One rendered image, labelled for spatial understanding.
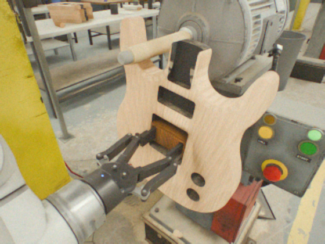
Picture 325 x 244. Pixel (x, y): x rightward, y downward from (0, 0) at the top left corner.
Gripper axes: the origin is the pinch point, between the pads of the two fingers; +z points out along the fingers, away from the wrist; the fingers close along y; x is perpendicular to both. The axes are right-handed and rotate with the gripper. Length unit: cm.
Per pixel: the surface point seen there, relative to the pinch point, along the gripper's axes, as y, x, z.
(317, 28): -9, -32, 368
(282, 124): 19.2, 7.3, 15.7
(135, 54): -6.1, 19.5, -4.0
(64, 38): -457, -142, 233
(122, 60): -7.1, 18.7, -6.3
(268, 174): 21.9, -5.2, 13.1
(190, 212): 1, -72, 32
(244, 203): 21, -42, 32
